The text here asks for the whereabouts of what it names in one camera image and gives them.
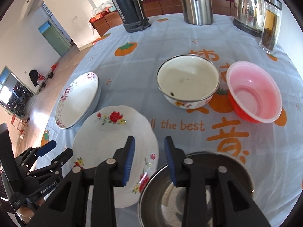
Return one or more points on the purple floral rimmed plate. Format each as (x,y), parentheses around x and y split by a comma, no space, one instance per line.
(97,99)
(75,99)

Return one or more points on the pink plastic bowl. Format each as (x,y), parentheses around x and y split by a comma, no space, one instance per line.
(253,92)

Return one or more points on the persimmon printed tablecloth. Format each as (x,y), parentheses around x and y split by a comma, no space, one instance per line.
(142,59)

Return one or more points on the window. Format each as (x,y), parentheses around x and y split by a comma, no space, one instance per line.
(14,92)

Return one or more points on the person's left hand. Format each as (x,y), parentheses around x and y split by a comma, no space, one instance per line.
(24,214)

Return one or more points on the white enamel bowl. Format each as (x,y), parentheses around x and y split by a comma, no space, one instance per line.
(187,78)

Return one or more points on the black thermos jug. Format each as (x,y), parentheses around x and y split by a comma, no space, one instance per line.
(127,9)

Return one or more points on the red folding stool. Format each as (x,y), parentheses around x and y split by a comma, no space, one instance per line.
(18,125)

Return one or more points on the green door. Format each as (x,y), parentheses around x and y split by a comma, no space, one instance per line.
(54,36)

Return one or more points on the stainless steel carafe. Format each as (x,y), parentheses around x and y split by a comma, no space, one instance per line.
(196,9)

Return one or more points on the brown wooden cabinet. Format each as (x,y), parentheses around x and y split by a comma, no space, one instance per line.
(165,6)

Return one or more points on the stainless steel bowl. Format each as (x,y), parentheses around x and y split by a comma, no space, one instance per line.
(165,205)

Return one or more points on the red floor item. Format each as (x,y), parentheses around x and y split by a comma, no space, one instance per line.
(55,66)

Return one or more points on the black chair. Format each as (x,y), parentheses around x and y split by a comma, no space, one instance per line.
(34,76)

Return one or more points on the glass tea bottle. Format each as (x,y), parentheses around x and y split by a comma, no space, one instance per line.
(269,28)

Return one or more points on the red gift box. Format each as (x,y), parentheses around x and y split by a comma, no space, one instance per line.
(98,16)

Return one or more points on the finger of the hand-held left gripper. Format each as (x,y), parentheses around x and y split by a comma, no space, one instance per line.
(62,157)
(46,147)

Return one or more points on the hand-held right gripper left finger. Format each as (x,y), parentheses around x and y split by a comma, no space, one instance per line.
(128,160)

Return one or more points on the white red-flower plate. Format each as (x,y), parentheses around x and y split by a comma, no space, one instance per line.
(111,134)

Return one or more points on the stainless steel electric kettle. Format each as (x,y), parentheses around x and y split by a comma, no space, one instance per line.
(248,9)

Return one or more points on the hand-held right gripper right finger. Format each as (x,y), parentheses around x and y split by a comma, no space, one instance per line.
(169,160)

